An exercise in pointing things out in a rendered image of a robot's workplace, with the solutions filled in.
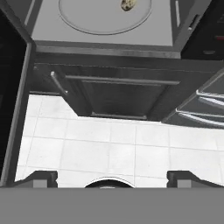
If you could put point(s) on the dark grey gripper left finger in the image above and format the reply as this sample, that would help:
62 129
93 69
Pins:
43 178

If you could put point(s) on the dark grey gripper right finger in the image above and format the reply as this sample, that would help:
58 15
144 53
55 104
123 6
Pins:
180 178

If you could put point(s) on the dark cupboard door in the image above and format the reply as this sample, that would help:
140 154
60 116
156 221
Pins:
43 84

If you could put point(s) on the dark microwave door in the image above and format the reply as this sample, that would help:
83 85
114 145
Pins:
11 87

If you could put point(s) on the dark steel oven door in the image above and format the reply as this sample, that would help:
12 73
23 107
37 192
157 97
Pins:
122 96

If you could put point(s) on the grey microwave oven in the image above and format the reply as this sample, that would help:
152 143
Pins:
102 39

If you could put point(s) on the round grey microwave turntable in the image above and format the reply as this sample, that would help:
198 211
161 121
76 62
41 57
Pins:
102 17

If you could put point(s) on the dark drawer cabinet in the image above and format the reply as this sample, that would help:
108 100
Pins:
204 108

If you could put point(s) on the small speckled yellow food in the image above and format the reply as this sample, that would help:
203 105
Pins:
128 4

